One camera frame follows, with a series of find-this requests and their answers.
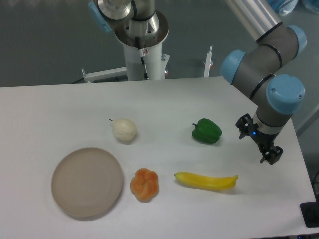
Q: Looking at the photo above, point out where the blue plastic bag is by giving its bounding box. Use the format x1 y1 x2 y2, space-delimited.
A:
266 0 298 16

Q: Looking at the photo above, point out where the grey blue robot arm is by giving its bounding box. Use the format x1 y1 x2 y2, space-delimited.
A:
88 0 307 164

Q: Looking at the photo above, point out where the white bracket left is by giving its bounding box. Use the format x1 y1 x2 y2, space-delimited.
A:
81 67 127 83

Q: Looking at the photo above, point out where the green bell pepper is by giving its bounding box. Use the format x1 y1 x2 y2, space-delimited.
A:
192 118 222 144

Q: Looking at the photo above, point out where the black cable on pedestal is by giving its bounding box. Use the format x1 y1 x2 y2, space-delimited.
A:
134 36 150 81

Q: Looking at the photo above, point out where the black device at edge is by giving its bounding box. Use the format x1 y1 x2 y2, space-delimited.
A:
300 202 319 228

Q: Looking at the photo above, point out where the beige round plate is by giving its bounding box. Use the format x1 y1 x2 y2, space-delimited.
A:
51 147 124 221

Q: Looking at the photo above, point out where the white pear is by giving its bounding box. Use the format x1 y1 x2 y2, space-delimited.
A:
109 118 137 144

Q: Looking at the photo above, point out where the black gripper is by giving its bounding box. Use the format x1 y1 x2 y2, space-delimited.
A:
235 114 283 165

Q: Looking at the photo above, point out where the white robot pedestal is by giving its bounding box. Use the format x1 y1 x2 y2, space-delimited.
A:
115 10 170 81

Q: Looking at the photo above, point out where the orange knotted bread roll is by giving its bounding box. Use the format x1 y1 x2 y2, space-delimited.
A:
130 168 159 203

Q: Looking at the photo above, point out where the white bracket right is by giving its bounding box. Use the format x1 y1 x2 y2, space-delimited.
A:
203 45 213 77

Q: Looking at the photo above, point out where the yellow banana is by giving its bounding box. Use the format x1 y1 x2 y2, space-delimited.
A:
174 172 239 191

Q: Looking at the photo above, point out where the white bracket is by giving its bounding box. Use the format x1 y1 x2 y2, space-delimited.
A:
81 67 127 83
203 45 213 77

